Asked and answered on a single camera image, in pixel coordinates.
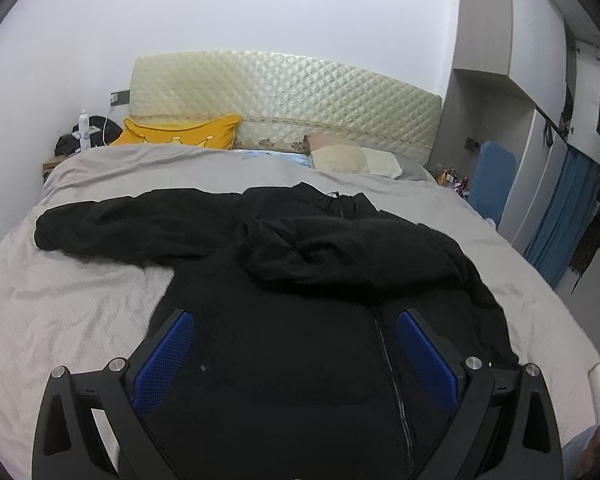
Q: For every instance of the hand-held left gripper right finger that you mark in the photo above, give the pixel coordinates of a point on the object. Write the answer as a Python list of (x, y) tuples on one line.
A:
[(425, 355)]

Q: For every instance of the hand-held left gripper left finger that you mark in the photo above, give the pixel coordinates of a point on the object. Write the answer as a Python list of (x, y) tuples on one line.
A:
[(165, 360)]

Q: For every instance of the black zip jacket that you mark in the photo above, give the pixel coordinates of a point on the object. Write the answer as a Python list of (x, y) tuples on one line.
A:
[(300, 350)]

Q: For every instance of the person's right forearm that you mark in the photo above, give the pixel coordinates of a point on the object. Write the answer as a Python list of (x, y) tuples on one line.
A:
[(597, 447)]

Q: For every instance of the dark hanging clothes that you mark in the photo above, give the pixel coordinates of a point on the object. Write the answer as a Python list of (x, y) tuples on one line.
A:
[(592, 240)]

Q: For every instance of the bed with grey sheet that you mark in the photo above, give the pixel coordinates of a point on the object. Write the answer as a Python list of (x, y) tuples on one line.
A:
[(80, 300)]

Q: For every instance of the clutter of small colourful packets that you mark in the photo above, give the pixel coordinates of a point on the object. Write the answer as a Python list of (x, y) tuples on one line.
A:
[(452, 180)]

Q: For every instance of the blue hanging cloth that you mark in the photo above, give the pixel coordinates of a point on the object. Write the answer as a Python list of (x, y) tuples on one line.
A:
[(560, 215)]

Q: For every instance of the cream pillow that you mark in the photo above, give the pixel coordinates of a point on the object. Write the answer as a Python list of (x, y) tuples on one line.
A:
[(350, 160)]

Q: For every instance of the wooden nightstand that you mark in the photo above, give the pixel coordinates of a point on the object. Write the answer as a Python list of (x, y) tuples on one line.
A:
[(50, 166)]

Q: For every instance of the yellow pillow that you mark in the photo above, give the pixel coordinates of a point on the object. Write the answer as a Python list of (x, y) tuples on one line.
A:
[(180, 132)]

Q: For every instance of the blue patterned cloth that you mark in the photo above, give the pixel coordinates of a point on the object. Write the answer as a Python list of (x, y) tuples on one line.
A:
[(275, 156)]

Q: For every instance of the black bag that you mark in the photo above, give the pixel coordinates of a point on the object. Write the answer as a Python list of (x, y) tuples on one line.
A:
[(70, 144)]

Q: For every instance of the white bottle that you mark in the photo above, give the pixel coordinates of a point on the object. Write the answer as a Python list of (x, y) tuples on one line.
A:
[(84, 132)]

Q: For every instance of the cream quilted headboard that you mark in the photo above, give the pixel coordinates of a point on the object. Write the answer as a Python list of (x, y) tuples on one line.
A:
[(290, 90)]

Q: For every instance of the white wardrobe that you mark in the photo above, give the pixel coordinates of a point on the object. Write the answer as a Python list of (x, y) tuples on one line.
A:
[(530, 60)]

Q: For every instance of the black wall switch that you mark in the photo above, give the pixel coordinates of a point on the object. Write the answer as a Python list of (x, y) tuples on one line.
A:
[(471, 144)]

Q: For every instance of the wall socket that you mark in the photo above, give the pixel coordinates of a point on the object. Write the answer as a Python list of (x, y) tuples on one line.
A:
[(121, 97)]

